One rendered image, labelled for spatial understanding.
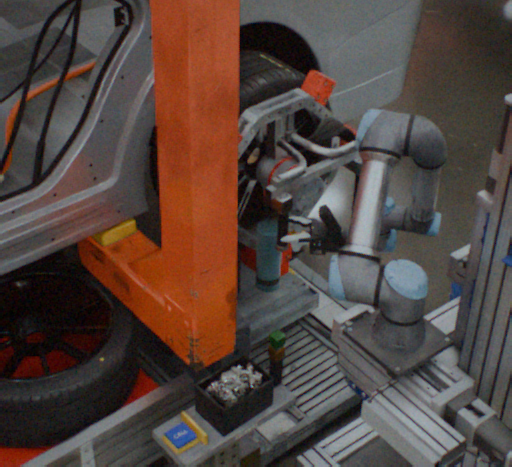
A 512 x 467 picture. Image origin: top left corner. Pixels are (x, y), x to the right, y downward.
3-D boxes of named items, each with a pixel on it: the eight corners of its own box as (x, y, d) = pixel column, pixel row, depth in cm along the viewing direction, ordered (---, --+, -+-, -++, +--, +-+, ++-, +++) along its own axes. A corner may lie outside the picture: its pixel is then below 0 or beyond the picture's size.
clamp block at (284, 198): (274, 196, 313) (274, 182, 309) (293, 209, 307) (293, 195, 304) (262, 201, 310) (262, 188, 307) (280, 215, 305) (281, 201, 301)
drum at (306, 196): (283, 176, 343) (285, 142, 335) (325, 204, 330) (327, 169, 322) (252, 190, 336) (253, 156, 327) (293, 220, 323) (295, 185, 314)
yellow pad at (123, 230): (115, 213, 340) (114, 201, 337) (138, 232, 332) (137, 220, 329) (81, 228, 333) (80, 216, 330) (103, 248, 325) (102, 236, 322)
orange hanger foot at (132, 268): (118, 244, 352) (112, 164, 331) (207, 322, 320) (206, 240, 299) (78, 263, 343) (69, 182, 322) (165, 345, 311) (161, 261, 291)
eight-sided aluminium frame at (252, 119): (322, 202, 365) (332, 72, 333) (334, 210, 361) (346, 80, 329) (206, 259, 337) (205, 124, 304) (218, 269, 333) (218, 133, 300)
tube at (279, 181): (279, 143, 323) (280, 116, 317) (319, 169, 311) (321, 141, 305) (237, 161, 314) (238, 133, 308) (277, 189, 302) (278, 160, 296)
